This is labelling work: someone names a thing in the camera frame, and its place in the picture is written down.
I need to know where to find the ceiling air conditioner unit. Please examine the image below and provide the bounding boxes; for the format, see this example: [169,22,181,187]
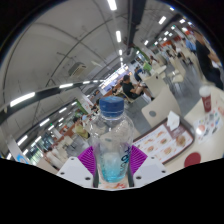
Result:
[67,62,88,81]

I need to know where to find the crumpled white napkin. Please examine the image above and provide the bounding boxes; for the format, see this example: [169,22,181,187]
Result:
[165,110,181,132]

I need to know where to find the dark food tray with liner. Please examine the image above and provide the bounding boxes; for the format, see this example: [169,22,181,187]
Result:
[132,116,196,165]

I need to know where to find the beige chair with round hole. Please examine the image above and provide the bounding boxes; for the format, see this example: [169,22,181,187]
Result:
[140,85,183,128]

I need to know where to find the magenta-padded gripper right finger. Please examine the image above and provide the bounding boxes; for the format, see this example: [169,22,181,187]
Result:
[126,145,168,189]

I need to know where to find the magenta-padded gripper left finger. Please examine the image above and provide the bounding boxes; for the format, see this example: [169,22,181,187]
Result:
[56,145,100,189]

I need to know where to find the group of ceiling lights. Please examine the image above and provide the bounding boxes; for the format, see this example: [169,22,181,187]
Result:
[6,0,201,161]

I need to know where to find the clear bottle with blue cap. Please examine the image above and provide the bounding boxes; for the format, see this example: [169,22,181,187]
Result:
[89,95,135,184]

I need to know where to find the red paper cup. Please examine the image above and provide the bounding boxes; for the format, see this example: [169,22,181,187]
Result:
[198,85,213,113]

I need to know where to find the flat round red coaster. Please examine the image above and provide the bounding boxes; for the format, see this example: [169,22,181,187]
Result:
[183,151,202,168]

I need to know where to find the colourful printed sticker sheet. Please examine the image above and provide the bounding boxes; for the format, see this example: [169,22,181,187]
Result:
[193,105,224,144]

